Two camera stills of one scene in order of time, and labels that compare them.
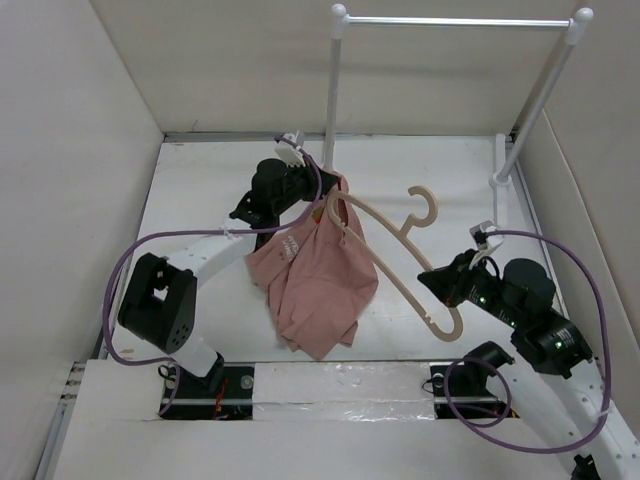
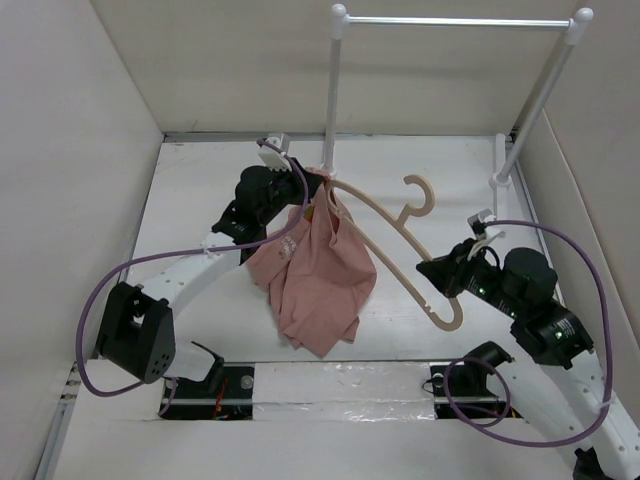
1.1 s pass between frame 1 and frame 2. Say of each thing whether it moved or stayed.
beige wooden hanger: moved
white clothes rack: stayed
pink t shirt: stayed
